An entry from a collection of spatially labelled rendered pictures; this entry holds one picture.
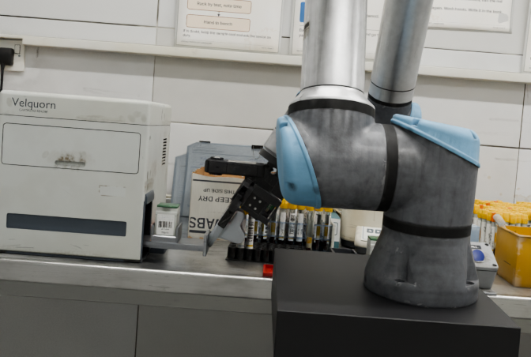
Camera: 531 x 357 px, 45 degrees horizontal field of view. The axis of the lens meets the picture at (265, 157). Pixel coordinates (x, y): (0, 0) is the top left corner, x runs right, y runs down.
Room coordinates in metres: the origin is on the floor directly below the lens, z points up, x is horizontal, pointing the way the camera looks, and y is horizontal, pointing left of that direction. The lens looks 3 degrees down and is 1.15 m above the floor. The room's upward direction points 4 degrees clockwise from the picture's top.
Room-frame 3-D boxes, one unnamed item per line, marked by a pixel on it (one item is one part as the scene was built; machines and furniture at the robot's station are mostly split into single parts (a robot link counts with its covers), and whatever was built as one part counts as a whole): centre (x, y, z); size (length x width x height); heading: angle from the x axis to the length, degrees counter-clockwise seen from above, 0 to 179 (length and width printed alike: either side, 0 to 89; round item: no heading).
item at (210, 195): (1.61, 0.05, 0.95); 0.29 x 0.25 x 0.15; 0
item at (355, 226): (1.55, -0.32, 0.94); 0.30 x 0.24 x 0.12; 171
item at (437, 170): (0.86, -0.21, 1.11); 0.13 x 0.12 x 0.14; 92
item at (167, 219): (1.22, 0.18, 0.95); 0.05 x 0.04 x 0.06; 0
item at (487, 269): (1.20, -0.40, 0.92); 0.13 x 0.07 x 0.08; 0
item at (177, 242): (1.22, 0.20, 0.92); 0.21 x 0.07 x 0.05; 90
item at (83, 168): (1.31, 0.34, 1.03); 0.31 x 0.27 x 0.30; 90
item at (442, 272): (0.86, -0.22, 0.99); 0.15 x 0.15 x 0.10
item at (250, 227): (1.31, -0.02, 0.93); 0.17 x 0.09 x 0.11; 88
